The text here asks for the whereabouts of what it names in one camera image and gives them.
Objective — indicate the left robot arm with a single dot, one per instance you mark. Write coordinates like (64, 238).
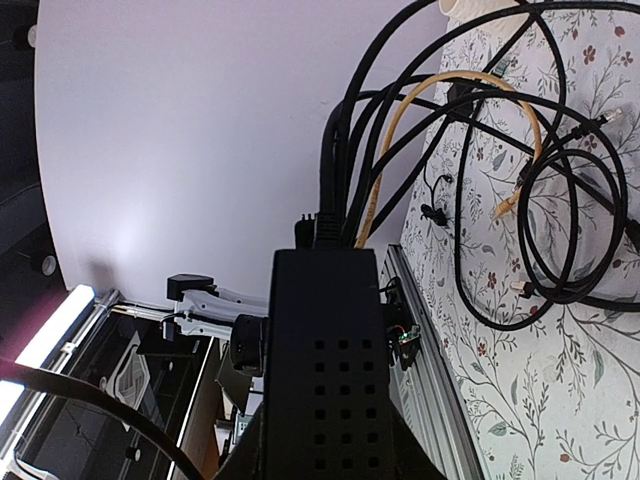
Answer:
(202, 308)

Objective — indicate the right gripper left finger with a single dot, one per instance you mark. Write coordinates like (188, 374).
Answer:
(244, 461)

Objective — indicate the black network switch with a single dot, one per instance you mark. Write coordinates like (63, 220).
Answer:
(327, 411)

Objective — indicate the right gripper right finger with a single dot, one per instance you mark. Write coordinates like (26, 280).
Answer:
(410, 460)

